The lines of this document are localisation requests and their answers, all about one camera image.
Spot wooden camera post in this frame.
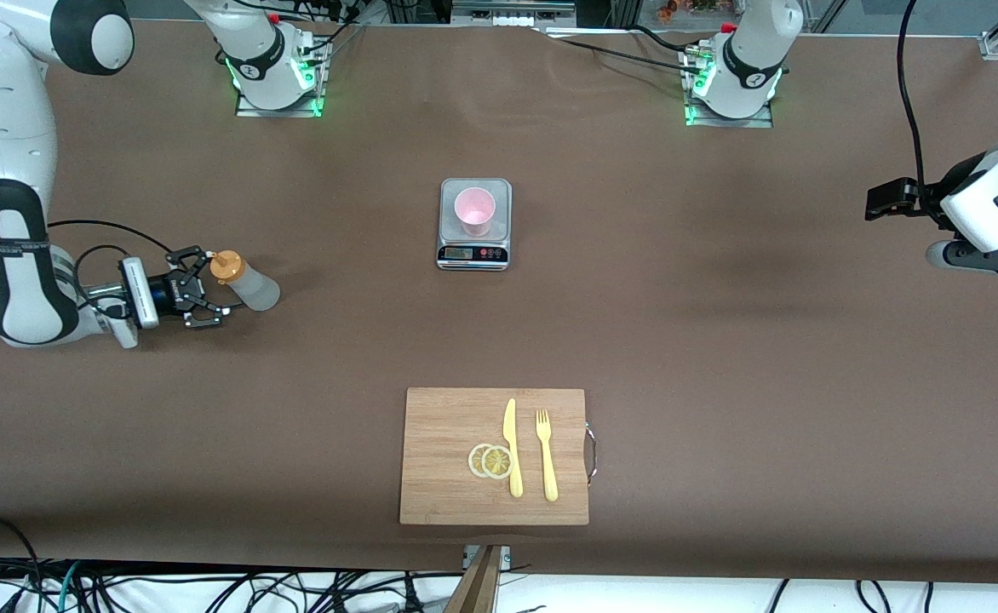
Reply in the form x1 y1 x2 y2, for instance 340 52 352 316
444 545 504 613

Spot white connector strip on frame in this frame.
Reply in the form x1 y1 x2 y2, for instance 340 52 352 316
450 0 578 32

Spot silver digital kitchen scale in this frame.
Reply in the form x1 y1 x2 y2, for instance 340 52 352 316
436 177 513 272

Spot orange toy food pile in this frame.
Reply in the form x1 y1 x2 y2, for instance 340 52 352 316
657 0 740 23

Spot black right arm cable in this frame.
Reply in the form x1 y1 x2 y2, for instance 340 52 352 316
46 219 175 257

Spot wooden cutting board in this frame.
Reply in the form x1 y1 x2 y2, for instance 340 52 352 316
399 387 599 527

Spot pink plastic cup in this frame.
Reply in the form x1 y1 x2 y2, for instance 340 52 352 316
454 186 497 238

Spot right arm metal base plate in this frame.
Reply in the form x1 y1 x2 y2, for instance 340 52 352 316
235 32 327 118

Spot yellow plastic knife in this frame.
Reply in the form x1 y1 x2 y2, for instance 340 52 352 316
502 398 525 499

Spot yellow plastic fork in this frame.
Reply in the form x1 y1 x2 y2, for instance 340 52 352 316
535 409 559 502

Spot clear sauce bottle orange cap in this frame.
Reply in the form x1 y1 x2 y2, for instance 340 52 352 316
209 249 282 312

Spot black cable on table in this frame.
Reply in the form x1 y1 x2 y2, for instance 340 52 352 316
550 36 708 72
631 23 697 54

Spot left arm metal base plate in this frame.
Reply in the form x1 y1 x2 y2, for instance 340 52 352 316
683 43 775 129

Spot teal floor cable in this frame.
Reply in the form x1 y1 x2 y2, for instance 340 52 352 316
54 560 83 613

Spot small metal post bracket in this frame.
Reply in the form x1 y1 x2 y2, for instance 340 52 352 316
462 545 513 570

